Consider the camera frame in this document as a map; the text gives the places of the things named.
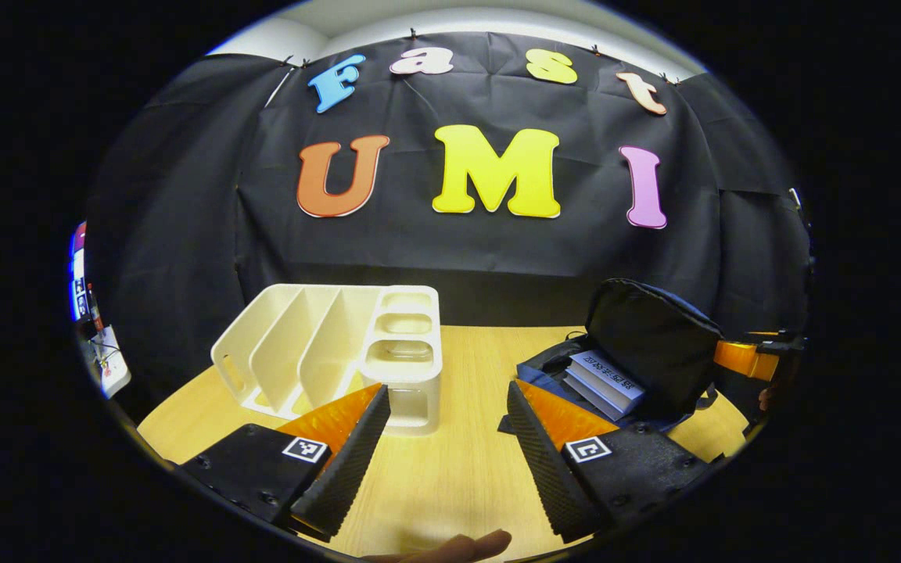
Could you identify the small white table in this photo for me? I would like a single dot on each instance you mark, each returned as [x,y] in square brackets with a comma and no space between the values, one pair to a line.
[113,375]

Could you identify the cream plastic bookshelf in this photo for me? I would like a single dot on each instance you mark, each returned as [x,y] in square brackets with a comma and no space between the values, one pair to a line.
[403,360]

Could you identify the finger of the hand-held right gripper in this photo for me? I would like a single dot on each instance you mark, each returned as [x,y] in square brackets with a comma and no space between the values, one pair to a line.
[740,358]

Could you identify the black backdrop cloth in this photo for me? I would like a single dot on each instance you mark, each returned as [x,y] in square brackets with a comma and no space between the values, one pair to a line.
[184,195]

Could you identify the blue schoolbag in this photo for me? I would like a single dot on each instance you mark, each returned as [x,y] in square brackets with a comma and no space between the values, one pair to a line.
[654,344]

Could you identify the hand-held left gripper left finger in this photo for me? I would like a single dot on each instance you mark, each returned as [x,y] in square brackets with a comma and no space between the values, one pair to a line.
[341,477]

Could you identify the computer monitor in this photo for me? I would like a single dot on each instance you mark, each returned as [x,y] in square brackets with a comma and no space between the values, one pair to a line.
[77,281]

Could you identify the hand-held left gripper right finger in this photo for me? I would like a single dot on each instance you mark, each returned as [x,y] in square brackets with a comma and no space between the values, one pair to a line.
[552,477]

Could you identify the blue-grey book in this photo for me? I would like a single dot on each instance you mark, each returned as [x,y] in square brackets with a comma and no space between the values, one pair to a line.
[607,374]

